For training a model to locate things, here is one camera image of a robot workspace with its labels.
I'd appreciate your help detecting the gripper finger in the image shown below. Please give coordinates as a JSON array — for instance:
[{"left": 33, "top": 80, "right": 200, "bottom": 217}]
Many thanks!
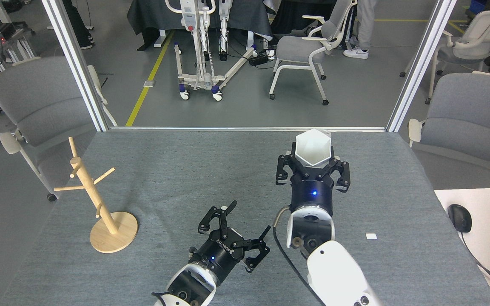
[
  {"left": 197, "top": 201, "right": 238, "bottom": 234},
  {"left": 276, "top": 152, "right": 309, "bottom": 186},
  {"left": 319, "top": 147, "right": 351, "bottom": 193},
  {"left": 232, "top": 225, "right": 271, "bottom": 273}
]

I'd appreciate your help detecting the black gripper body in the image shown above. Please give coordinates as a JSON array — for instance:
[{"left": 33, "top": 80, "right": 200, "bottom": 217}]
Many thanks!
[
  {"left": 189, "top": 229, "right": 246, "bottom": 284},
  {"left": 291, "top": 169, "right": 335, "bottom": 212}
]

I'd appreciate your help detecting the white hexagonal cup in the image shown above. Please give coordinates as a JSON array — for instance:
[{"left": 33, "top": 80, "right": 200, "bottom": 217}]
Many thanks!
[{"left": 295, "top": 128, "right": 333, "bottom": 167}]

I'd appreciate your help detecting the wooden cup rack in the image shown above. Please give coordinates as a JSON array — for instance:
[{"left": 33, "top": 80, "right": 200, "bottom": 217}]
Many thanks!
[{"left": 54, "top": 136, "right": 138, "bottom": 254}]

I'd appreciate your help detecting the black power strip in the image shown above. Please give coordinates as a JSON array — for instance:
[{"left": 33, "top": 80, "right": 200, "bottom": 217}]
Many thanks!
[{"left": 248, "top": 50, "right": 276, "bottom": 67}]

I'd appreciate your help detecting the black computer mouse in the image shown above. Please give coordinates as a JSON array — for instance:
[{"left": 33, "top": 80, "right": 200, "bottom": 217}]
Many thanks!
[{"left": 447, "top": 204, "right": 472, "bottom": 233}]

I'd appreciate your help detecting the person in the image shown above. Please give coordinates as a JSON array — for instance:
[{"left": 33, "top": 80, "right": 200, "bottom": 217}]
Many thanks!
[
  {"left": 61, "top": 0, "right": 95, "bottom": 50},
  {"left": 343, "top": 0, "right": 377, "bottom": 60}
]

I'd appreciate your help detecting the white wheeled stand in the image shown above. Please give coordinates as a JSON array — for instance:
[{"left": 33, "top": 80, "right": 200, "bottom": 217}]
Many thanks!
[{"left": 164, "top": 0, "right": 259, "bottom": 102}]

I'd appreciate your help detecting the table with black cloth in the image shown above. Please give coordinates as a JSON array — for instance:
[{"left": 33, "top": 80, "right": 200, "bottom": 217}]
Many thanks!
[{"left": 127, "top": 0, "right": 273, "bottom": 51}]

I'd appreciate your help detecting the grey chair with white frame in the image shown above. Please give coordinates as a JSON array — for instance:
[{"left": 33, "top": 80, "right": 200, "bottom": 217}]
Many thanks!
[
  {"left": 269, "top": 0, "right": 356, "bottom": 106},
  {"left": 399, "top": 9, "right": 490, "bottom": 105},
  {"left": 408, "top": 71, "right": 490, "bottom": 187},
  {"left": 0, "top": 56, "right": 118, "bottom": 202}
]

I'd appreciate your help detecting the silver frame post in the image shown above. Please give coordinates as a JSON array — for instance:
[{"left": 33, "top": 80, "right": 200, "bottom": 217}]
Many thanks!
[
  {"left": 386, "top": 0, "right": 457, "bottom": 133},
  {"left": 41, "top": 0, "right": 110, "bottom": 132}
]

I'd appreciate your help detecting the black mouse cable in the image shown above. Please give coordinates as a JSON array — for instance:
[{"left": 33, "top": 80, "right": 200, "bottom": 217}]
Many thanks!
[{"left": 460, "top": 232, "right": 490, "bottom": 295}]

